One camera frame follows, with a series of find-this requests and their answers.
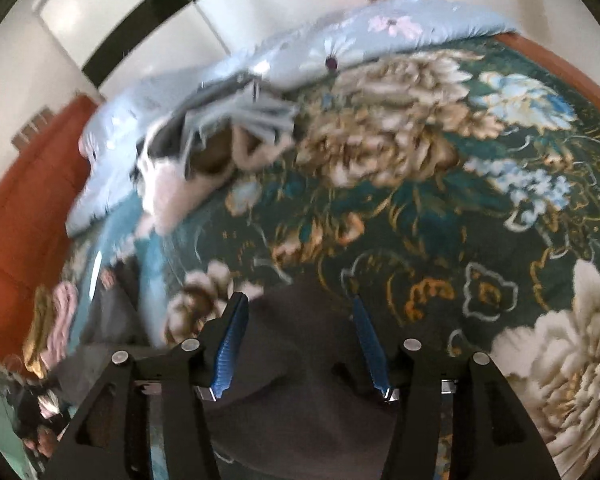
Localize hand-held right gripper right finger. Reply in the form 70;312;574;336
350;295;561;480

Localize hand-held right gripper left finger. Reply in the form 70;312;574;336
45;292;251;480

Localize dark grey pants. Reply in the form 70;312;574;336
55;282;461;480

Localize teal floral bedsheet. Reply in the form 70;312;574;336
70;200;196;351

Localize green floral blanket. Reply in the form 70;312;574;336
65;40;600;480

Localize olive green garment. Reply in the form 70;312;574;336
22;285;56;378

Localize beige fluffy garment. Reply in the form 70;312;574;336
190;125;293;183

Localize black and white garment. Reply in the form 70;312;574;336
130;127;186;186

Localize light blue floral pillow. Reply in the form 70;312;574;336
67;92;191;237
195;0;521;93

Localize light blue garment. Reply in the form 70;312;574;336
180;75;301;181

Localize red wooden headboard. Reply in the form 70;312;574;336
0;95;101;361

